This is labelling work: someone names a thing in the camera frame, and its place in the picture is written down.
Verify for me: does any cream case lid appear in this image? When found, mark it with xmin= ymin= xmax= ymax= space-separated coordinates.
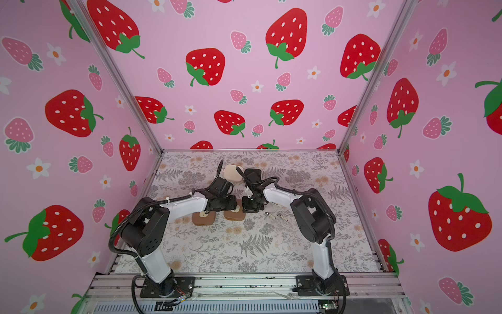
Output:
xmin=224 ymin=164 xmax=244 ymax=183

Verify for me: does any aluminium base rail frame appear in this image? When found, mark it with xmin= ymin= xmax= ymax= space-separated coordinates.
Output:
xmin=74 ymin=273 xmax=413 ymax=313

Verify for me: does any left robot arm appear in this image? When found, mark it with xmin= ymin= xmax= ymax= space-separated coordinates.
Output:
xmin=108 ymin=161 xmax=237 ymax=297

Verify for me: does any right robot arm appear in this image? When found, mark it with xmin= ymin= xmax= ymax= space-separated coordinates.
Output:
xmin=236 ymin=168 xmax=350 ymax=298

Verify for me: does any black tray cream case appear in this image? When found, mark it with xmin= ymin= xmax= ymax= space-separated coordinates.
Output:
xmin=244 ymin=168 xmax=262 ymax=183

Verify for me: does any tan brown case lid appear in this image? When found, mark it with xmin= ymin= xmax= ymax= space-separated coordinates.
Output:
xmin=192 ymin=212 xmax=216 ymax=226

